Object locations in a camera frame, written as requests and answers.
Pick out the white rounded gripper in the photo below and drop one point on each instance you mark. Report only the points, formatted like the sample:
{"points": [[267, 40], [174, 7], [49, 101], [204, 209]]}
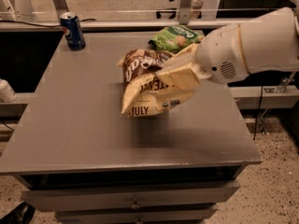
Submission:
{"points": [[220, 54]]}

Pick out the brown Late July chip bag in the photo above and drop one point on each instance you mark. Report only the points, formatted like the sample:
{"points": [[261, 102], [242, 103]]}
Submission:
{"points": [[143, 93]]}

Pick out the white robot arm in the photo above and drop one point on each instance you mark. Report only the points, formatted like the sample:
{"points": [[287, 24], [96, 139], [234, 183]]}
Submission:
{"points": [[270, 42]]}

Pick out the green snack bag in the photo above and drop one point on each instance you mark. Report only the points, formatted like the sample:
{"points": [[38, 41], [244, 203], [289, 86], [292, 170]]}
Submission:
{"points": [[175, 38]]}

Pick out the blue Pepsi can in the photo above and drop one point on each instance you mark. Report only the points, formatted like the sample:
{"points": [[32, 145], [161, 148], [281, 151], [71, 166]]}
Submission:
{"points": [[72, 31]]}

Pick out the top grey drawer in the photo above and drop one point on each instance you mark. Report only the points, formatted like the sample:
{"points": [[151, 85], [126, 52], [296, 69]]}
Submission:
{"points": [[131, 197]]}

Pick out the grey drawer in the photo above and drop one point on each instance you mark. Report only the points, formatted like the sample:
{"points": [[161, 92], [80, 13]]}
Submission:
{"points": [[131, 197], [144, 214]]}

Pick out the grey drawer cabinet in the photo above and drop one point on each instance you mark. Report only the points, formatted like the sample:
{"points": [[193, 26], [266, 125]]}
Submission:
{"points": [[72, 134]]}

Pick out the lower grey drawer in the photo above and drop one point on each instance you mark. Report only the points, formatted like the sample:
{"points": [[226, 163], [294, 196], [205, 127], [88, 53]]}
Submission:
{"points": [[144, 214]]}

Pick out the white bottle at left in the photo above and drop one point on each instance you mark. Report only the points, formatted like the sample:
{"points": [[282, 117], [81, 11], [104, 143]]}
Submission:
{"points": [[7, 94]]}

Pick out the black shoe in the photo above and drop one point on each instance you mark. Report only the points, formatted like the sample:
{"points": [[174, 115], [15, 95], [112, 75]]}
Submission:
{"points": [[22, 214]]}

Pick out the metal railing frame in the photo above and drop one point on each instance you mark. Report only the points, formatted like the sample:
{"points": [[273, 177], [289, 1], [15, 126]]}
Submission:
{"points": [[115, 15]]}

